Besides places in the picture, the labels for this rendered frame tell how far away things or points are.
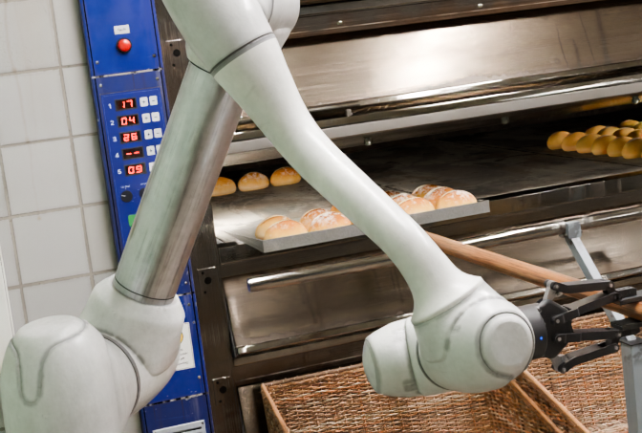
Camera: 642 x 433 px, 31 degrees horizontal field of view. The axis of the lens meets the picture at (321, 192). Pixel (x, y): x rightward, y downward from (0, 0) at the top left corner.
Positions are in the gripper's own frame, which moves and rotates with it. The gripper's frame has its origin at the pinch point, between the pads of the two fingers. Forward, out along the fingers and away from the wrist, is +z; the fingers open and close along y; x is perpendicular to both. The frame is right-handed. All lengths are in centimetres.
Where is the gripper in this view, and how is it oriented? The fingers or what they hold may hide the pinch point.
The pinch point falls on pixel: (636, 309)
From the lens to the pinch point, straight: 171.3
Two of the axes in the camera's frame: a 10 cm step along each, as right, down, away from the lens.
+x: 3.2, 0.9, -9.4
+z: 9.4, -1.5, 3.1
